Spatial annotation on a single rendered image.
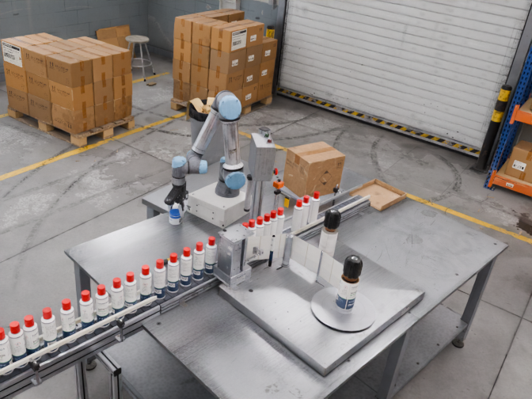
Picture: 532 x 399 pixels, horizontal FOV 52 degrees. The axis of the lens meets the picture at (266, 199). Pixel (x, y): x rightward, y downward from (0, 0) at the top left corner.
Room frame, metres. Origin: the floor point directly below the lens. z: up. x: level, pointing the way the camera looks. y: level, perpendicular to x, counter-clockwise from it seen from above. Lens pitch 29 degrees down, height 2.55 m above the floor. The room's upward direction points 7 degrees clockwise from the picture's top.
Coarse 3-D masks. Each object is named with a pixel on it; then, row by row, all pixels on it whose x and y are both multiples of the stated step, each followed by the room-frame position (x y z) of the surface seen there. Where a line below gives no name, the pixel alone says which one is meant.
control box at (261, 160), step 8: (256, 136) 2.54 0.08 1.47; (256, 144) 2.44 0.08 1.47; (264, 144) 2.45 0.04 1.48; (272, 144) 2.46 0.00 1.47; (256, 152) 2.41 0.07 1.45; (264, 152) 2.42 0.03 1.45; (272, 152) 2.43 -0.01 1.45; (256, 160) 2.41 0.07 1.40; (264, 160) 2.42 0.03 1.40; (272, 160) 2.43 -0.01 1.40; (256, 168) 2.41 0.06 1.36; (264, 168) 2.42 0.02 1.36; (272, 168) 2.44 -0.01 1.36; (256, 176) 2.41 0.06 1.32; (264, 176) 2.42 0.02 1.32; (272, 176) 2.44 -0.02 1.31
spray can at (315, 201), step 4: (316, 192) 2.75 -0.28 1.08; (316, 196) 2.74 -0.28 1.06; (312, 200) 2.74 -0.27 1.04; (316, 200) 2.73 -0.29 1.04; (312, 204) 2.73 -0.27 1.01; (316, 204) 2.73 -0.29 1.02; (312, 208) 2.73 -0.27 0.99; (316, 208) 2.73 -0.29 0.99; (312, 212) 2.73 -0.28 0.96; (316, 212) 2.73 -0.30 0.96; (312, 216) 2.73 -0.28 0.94; (316, 216) 2.73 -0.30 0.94; (308, 220) 2.74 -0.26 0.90; (312, 220) 2.73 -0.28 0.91
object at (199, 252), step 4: (196, 244) 2.10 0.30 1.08; (200, 244) 2.10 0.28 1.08; (196, 248) 2.09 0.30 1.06; (200, 248) 2.09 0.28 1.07; (196, 252) 2.09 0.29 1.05; (200, 252) 2.09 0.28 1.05; (204, 252) 2.11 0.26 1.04; (196, 256) 2.08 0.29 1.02; (200, 256) 2.08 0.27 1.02; (196, 260) 2.08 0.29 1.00; (200, 260) 2.08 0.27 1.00; (196, 264) 2.08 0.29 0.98; (200, 264) 2.09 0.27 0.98; (196, 268) 2.08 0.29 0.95; (200, 268) 2.09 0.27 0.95; (196, 272) 2.08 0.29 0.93; (200, 272) 2.09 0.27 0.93; (192, 276) 2.10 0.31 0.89; (196, 276) 2.08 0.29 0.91; (200, 276) 2.09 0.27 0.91; (196, 280) 2.08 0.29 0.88; (200, 280) 2.09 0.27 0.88
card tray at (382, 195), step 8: (368, 184) 3.41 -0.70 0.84; (376, 184) 3.44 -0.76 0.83; (384, 184) 3.42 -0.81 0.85; (352, 192) 3.27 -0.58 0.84; (360, 192) 3.29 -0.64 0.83; (368, 192) 3.31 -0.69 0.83; (376, 192) 3.32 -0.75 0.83; (384, 192) 3.34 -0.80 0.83; (392, 192) 3.35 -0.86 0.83; (400, 192) 3.33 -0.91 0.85; (376, 200) 3.21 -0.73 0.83; (384, 200) 3.22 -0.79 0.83; (392, 200) 3.17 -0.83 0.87; (400, 200) 3.25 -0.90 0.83; (376, 208) 3.10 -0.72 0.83; (384, 208) 3.10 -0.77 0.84
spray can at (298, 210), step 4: (300, 200) 2.63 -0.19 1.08; (296, 204) 2.63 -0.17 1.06; (300, 204) 2.62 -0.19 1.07; (296, 208) 2.61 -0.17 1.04; (300, 208) 2.61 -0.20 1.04; (296, 212) 2.61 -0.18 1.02; (300, 212) 2.61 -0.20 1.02; (296, 216) 2.61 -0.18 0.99; (300, 216) 2.61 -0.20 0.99; (292, 220) 2.63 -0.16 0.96; (296, 220) 2.61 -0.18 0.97; (300, 220) 2.62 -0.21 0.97; (292, 224) 2.62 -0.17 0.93; (296, 224) 2.61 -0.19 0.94; (300, 224) 2.62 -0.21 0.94; (292, 228) 2.62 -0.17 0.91; (296, 228) 2.61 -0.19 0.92
